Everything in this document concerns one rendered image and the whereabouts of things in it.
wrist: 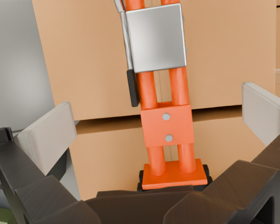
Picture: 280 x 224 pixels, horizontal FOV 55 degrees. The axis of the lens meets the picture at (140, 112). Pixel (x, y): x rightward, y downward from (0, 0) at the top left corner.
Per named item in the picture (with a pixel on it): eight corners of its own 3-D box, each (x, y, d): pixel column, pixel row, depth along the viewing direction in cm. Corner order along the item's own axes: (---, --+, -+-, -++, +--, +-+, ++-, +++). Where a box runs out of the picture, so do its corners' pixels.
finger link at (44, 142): (41, 183, 15) (28, 184, 15) (78, 136, 22) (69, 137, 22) (28, 133, 14) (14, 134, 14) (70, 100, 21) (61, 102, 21)
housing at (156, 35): (186, 62, 35) (190, 66, 31) (135, 69, 36) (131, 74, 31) (181, 5, 33) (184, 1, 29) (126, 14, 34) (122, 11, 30)
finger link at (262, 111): (282, 108, 13) (299, 107, 13) (241, 82, 20) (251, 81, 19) (281, 165, 14) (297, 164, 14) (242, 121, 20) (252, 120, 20)
